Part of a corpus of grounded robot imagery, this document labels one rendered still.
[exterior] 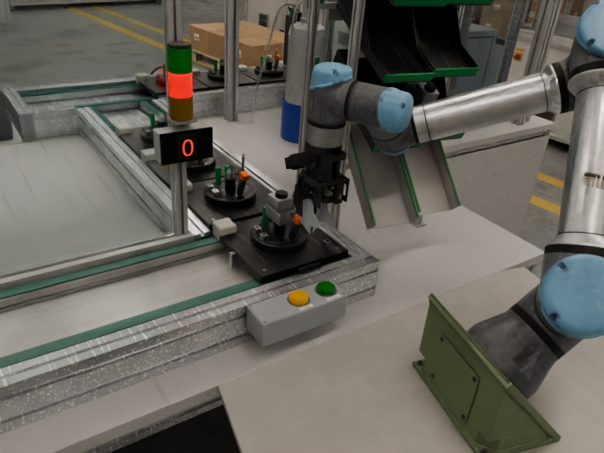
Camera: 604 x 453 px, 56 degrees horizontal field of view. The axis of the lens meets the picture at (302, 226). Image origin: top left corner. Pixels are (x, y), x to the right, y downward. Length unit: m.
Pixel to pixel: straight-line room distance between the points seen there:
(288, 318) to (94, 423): 0.40
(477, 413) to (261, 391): 0.40
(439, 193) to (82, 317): 0.94
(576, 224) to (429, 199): 0.66
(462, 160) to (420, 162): 0.97
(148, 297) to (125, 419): 0.29
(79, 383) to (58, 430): 0.08
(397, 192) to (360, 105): 0.49
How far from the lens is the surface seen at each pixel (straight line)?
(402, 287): 1.45
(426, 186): 1.56
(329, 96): 1.06
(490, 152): 2.67
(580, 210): 0.95
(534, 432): 1.13
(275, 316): 1.14
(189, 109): 1.23
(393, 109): 1.02
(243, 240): 1.36
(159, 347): 1.12
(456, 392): 1.11
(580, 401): 1.30
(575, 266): 0.90
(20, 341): 1.22
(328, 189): 1.12
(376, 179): 1.46
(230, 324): 1.17
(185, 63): 1.20
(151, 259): 1.34
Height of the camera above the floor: 1.67
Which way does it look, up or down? 29 degrees down
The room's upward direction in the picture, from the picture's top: 5 degrees clockwise
